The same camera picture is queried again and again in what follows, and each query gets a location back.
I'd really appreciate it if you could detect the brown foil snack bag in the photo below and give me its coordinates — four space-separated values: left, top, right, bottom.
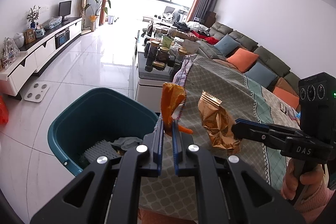
198 90 241 156

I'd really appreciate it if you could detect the orange peel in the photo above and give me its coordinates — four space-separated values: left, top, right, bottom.
161 83 186 136

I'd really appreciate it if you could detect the pink right sleeve forearm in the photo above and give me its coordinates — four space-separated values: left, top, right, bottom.
296 181 335 214

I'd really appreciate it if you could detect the teal trash bin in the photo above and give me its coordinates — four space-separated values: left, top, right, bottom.
47 88 158 176

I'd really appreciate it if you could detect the right hand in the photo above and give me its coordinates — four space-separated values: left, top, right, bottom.
281 159 324 200

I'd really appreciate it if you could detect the orange cushion near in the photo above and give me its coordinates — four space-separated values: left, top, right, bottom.
273 86 300 110

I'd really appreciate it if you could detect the orange cushion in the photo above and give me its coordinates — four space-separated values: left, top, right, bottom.
227 48 259 73
273 86 300 110

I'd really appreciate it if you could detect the blue grey cushion near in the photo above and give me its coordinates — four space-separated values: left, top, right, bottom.
245 62 277 88

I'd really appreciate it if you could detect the blue grey cushion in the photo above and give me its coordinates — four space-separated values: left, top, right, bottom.
214 34 240 56
245 62 277 88

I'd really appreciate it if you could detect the patterned grey green table cloth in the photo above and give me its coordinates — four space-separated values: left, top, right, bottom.
138 55 298 222

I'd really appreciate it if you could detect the orange cushion far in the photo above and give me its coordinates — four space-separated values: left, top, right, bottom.
227 48 259 73

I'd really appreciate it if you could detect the green sofa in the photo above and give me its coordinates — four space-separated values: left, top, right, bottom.
191 22 299 96

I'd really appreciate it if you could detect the blue grey cushion far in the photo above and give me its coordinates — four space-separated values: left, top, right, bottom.
214 34 240 56

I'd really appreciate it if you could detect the white bathroom scale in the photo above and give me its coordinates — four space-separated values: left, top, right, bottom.
24 81 50 103

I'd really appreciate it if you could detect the cluttered coffee table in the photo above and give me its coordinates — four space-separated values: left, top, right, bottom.
129 20 181 113

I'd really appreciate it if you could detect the white black tv cabinet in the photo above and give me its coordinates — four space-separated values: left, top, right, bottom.
1 17 83 100

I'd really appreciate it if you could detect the potted plant by window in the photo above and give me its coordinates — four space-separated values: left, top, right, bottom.
84 0 111 32

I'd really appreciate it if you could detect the small black monitor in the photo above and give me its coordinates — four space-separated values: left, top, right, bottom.
59 1 72 22

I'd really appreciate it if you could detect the vase with flowers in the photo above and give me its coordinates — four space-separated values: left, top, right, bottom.
26 5 41 29

